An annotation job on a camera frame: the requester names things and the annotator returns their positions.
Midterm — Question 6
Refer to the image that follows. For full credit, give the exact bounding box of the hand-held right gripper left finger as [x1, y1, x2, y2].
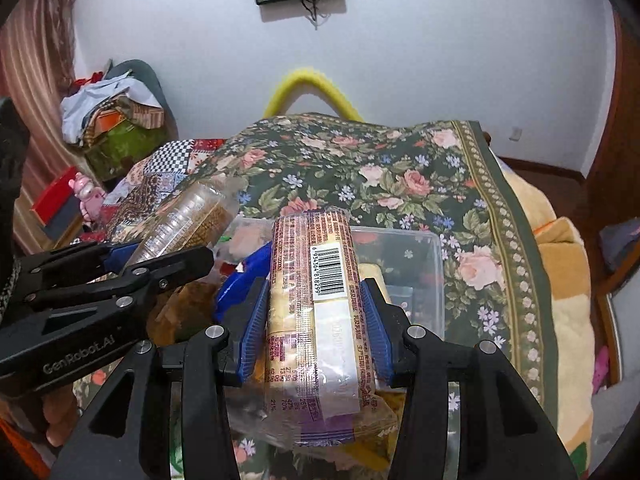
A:
[50, 275, 274, 480]

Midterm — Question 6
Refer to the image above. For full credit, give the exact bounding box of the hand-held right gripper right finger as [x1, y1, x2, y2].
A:
[360, 277, 574, 480]

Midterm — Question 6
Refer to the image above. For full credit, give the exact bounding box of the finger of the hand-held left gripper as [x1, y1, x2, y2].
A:
[12, 240, 143, 288]
[25, 246, 216, 317]

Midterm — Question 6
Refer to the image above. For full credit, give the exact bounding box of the blue chip bag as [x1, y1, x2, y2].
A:
[215, 242, 274, 324]

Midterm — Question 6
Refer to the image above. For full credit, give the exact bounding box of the clear brown cracker packet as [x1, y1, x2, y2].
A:
[127, 175, 242, 267]

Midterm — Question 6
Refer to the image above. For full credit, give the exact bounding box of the clear plastic container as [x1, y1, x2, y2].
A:
[215, 215, 447, 361]

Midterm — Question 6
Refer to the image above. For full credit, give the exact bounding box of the gold biscuit packet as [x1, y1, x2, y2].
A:
[263, 208, 377, 449]

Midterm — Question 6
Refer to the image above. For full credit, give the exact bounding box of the pink toy figure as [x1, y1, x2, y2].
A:
[72, 172, 107, 222]

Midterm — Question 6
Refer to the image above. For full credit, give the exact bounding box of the red box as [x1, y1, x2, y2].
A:
[30, 165, 84, 241]

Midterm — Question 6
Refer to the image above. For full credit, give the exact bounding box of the patchwork quilt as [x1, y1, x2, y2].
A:
[75, 137, 232, 247]

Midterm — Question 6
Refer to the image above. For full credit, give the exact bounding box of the pile of clothes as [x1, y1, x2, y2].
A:
[60, 57, 179, 182]

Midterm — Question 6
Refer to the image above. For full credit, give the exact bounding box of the grey chair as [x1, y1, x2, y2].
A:
[107, 59, 179, 131]

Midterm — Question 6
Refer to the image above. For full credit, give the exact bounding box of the yellow fleece blanket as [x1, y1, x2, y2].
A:
[495, 160, 602, 480]

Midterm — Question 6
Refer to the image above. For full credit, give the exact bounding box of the striped brown curtain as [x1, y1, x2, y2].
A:
[0, 0, 82, 256]

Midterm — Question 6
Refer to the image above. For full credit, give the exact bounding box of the yellow foam tube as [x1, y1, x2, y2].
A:
[262, 67, 367, 124]

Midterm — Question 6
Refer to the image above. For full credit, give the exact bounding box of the black monitor cable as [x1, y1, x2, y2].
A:
[300, 0, 332, 28]

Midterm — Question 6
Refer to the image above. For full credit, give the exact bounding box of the wooden door frame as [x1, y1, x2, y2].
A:
[582, 10, 640, 281]

